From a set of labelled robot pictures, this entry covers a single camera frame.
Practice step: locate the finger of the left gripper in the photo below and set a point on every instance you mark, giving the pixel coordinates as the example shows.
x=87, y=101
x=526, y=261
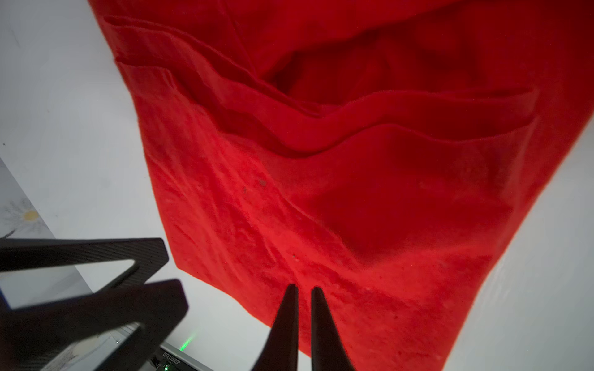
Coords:
x=148, y=255
x=28, y=334

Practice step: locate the red t-shirt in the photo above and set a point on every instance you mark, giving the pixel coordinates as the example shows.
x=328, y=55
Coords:
x=385, y=151

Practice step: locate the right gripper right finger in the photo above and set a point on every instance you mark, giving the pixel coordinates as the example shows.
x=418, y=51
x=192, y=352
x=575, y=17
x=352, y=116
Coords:
x=327, y=351

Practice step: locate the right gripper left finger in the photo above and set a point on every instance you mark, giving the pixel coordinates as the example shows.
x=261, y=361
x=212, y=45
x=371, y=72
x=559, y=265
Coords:
x=282, y=346

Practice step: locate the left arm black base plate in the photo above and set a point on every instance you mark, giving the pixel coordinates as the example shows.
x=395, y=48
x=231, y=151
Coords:
x=167, y=357

